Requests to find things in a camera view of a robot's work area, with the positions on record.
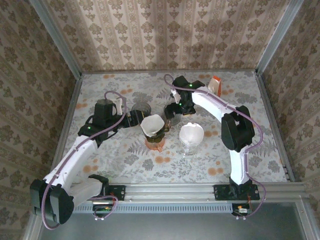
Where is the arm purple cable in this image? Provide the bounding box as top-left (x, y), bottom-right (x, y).
top-left (41, 90), bottom-right (126, 230)
top-left (163, 74), bottom-right (266, 221)

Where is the grey glass server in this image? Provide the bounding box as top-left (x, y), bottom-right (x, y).
top-left (163, 103), bottom-right (185, 127)

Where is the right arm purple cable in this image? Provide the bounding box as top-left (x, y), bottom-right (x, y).
top-left (163, 74), bottom-right (266, 221)

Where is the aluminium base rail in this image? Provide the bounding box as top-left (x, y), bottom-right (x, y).
top-left (37, 182), bottom-right (307, 204)

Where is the white paper coffee filter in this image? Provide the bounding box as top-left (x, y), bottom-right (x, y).
top-left (179, 122), bottom-right (205, 148)
top-left (139, 114), bottom-right (166, 138)

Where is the clear glass server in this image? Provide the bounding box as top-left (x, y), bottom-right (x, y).
top-left (182, 147), bottom-right (200, 159)

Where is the aluminium table side rail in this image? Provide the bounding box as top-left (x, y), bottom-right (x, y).
top-left (47, 74), bottom-right (84, 183)
top-left (254, 72), bottom-right (296, 182)

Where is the grey glass dripper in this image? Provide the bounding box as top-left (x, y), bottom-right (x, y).
top-left (131, 102), bottom-right (152, 118)

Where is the clear glass dripper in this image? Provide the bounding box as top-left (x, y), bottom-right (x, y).
top-left (178, 121), bottom-right (205, 151)

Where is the grey slotted cable duct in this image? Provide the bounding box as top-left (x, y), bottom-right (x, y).
top-left (72, 202), bottom-right (235, 214)

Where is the floral tablecloth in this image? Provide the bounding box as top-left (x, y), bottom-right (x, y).
top-left (56, 71), bottom-right (288, 185)

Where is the orange glass server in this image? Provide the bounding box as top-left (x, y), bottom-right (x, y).
top-left (144, 138), bottom-right (166, 153)

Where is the small circuit board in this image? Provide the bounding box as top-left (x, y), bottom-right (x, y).
top-left (231, 203), bottom-right (252, 218)
top-left (92, 203), bottom-right (114, 218)

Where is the orange coffee filter pack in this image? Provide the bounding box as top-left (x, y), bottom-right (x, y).
top-left (207, 76), bottom-right (223, 98)

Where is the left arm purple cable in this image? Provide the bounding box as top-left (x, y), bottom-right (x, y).
top-left (41, 90), bottom-right (126, 230)

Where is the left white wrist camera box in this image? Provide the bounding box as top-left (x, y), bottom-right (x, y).
top-left (116, 97), bottom-right (126, 114)

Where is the aluminium frame post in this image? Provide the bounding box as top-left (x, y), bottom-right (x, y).
top-left (254, 0), bottom-right (305, 76)
top-left (29, 0), bottom-right (83, 79)

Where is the aluminium table end rail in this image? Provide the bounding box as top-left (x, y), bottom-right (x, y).
top-left (81, 69), bottom-right (257, 75)

